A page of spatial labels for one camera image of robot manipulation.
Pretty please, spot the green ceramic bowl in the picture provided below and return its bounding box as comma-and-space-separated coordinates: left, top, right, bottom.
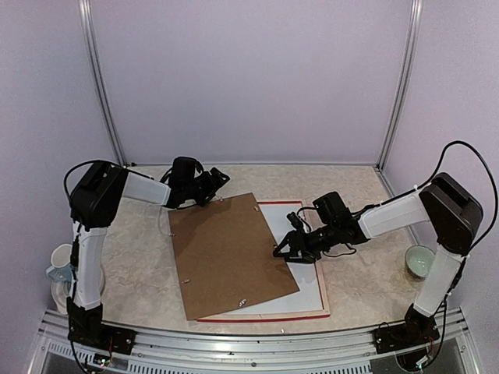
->
405, 245, 435, 281

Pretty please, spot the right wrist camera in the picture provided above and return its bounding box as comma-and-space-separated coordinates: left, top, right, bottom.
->
286, 212, 306, 232

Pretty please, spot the red wooden picture frame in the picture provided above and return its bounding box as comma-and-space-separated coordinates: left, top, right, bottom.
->
198, 200, 331, 323

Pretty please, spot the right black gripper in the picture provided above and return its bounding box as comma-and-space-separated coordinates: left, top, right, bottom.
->
273, 221, 340, 263

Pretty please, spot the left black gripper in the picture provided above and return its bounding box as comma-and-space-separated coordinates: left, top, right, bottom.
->
184, 168, 231, 206

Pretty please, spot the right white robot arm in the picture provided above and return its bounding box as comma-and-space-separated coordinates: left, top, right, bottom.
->
259, 164, 498, 340

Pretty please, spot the right aluminium corner post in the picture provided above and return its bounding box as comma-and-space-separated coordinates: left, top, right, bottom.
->
376, 0, 423, 174

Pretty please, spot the front aluminium rail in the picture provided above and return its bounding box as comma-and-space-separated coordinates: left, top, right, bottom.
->
27, 309, 484, 373

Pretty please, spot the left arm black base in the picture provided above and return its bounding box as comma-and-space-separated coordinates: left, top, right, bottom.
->
68, 324, 137, 355

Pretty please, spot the left aluminium corner post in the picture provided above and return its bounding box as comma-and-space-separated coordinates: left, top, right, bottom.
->
78, 0, 128, 165

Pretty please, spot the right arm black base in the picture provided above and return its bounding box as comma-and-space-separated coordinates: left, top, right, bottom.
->
372, 323, 441, 355

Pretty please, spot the brown backing board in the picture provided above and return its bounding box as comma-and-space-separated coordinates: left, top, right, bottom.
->
168, 193, 299, 320

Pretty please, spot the light blue mug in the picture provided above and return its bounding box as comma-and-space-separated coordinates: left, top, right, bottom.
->
45, 244, 76, 283

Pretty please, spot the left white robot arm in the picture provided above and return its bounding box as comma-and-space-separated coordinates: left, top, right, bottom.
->
65, 157, 230, 347

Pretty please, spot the cat photo print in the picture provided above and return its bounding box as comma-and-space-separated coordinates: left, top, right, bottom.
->
227, 202, 324, 319

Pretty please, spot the aluminium corner post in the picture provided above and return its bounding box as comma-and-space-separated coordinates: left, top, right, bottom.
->
78, 0, 128, 165
376, 0, 423, 174

